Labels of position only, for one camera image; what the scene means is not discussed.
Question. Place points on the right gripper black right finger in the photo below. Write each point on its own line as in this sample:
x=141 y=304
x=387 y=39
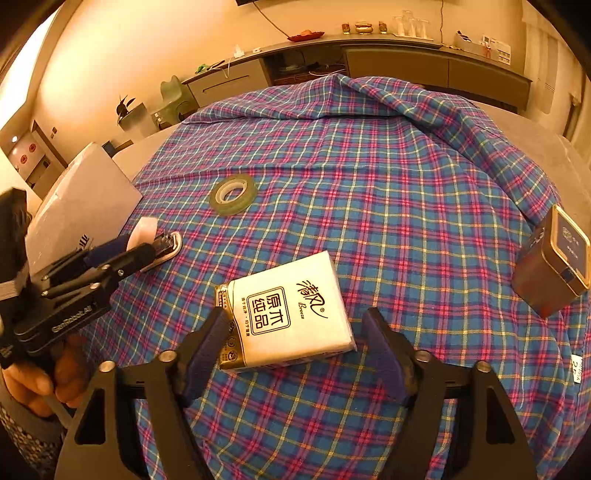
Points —
x=488 y=440

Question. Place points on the white foam storage box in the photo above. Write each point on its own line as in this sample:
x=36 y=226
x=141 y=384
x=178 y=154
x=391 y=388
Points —
x=87 y=206

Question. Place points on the patterned left sleeve forearm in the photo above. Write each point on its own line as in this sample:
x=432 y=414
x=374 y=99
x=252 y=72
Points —
x=38 y=440

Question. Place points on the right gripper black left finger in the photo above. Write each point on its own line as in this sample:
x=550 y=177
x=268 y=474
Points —
x=103 y=441

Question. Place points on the blue plaid tablecloth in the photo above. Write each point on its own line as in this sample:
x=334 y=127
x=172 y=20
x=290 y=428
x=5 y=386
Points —
x=420 y=199

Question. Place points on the white trash bin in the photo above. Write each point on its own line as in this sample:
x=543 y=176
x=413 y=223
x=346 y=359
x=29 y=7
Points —
x=138 y=124

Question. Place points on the green tape roll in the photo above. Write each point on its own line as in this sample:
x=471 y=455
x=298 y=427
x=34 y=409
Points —
x=233 y=195

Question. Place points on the white tissue pack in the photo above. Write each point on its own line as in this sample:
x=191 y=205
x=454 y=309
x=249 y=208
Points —
x=290 y=314

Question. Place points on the person's left hand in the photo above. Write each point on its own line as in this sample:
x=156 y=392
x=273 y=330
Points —
x=29 y=385

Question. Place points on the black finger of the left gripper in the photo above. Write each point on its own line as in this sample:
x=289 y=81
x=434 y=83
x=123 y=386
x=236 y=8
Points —
x=77 y=262
x=117 y=268

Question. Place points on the green plastic chair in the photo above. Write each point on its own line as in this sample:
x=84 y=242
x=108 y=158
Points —
x=177 y=103

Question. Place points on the clear glass cups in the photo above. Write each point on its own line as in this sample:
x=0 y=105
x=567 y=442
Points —
x=408 y=26

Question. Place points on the red fruit plate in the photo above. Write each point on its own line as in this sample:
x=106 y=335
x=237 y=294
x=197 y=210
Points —
x=306 y=35

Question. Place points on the white stapler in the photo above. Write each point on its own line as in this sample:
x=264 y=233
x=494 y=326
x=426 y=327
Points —
x=166 y=245

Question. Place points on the dark wall tapestry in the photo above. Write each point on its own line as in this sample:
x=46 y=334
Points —
x=247 y=2

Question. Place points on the brown tin box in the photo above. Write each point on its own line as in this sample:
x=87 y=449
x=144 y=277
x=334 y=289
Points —
x=553 y=267

